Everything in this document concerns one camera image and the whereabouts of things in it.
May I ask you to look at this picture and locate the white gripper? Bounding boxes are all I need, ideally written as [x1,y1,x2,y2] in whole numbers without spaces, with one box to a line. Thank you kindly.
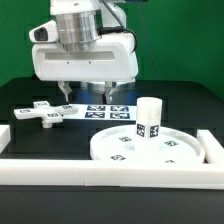
[32,33,138,104]

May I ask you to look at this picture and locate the white cross-shaped table base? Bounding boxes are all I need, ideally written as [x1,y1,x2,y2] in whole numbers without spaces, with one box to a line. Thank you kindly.
[14,101,78,128]

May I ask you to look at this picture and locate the white round table top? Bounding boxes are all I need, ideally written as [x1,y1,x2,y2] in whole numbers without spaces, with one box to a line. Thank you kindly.
[90,125,205,164]

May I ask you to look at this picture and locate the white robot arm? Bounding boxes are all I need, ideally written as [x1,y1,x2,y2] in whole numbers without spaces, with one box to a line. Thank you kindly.
[29,0,140,103]

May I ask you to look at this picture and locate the white sheet with markers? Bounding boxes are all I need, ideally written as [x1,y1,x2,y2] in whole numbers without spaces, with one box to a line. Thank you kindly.
[64,104,136,121]

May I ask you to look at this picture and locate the white U-shaped fence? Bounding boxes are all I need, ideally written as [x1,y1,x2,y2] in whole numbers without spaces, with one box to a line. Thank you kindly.
[0,130,224,190]

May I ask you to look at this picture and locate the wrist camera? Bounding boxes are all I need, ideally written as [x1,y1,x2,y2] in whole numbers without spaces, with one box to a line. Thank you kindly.
[29,20,59,43]

